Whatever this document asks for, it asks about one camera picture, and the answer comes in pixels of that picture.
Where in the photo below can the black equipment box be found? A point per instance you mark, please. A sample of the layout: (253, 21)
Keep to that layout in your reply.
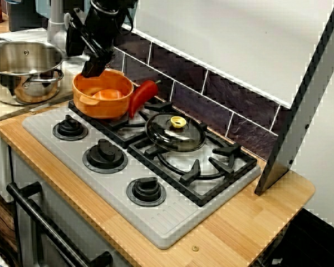
(309, 242)

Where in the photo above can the red toy pepper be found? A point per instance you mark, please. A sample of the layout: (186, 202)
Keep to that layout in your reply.
(142, 94)

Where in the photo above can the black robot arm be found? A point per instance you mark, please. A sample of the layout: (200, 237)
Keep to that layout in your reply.
(114, 3)

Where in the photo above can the black stove knob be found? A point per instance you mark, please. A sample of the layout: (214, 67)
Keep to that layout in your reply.
(104, 157)
(146, 192)
(69, 129)

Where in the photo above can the black burner grate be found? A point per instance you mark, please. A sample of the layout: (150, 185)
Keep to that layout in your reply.
(189, 178)
(119, 125)

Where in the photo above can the grey toy stove plate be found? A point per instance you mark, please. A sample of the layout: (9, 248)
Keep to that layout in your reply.
(144, 217)

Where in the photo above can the glass lid with yellow knob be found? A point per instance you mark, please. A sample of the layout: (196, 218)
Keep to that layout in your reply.
(169, 139)

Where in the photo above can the grey toy faucet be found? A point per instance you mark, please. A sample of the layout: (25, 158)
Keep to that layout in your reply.
(55, 27)

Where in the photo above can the orange plastic pot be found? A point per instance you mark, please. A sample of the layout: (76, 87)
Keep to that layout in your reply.
(108, 109)

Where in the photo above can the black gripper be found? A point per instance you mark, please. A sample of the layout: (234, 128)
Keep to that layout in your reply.
(100, 30)

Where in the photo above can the stainless steel pot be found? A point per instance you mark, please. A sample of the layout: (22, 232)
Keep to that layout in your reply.
(22, 58)

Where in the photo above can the teal blue cabinet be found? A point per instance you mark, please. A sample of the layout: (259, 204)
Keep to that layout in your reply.
(43, 4)

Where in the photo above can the dark tile backsplash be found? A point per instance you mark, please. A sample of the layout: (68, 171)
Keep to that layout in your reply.
(183, 72)

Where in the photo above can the white toy oven cabinet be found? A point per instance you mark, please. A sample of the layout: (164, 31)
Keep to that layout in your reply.
(72, 211)

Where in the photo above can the dark box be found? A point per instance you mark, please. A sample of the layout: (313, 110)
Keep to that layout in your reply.
(20, 16)

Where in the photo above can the brass countertop screw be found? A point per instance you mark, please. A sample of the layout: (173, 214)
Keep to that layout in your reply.
(195, 248)

